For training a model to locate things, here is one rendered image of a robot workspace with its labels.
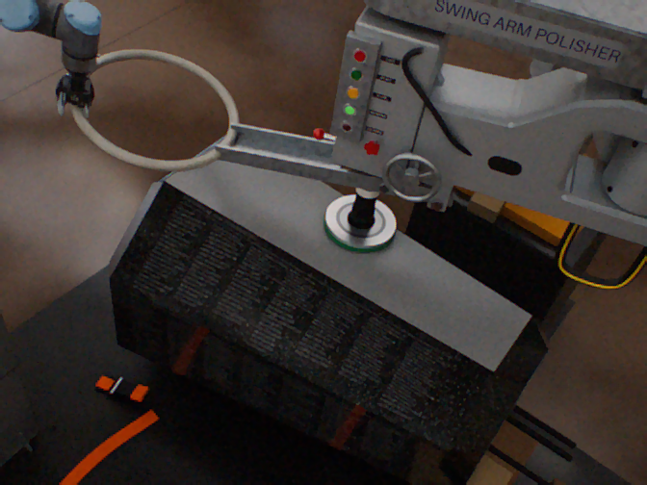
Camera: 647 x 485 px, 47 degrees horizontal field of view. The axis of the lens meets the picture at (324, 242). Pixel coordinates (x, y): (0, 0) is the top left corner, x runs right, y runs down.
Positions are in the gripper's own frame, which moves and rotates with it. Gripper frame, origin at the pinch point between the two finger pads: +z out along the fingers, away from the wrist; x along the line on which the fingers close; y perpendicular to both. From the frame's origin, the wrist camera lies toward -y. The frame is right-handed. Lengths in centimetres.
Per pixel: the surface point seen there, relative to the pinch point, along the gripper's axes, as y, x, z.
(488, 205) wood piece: 25, 130, -4
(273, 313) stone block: 57, 57, 15
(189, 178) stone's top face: 11.1, 35.0, 11.6
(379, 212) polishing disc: 32, 89, -4
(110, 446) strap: 62, 20, 95
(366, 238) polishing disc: 42, 82, -4
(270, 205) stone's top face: 24, 58, 6
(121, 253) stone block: 25.0, 17.3, 33.6
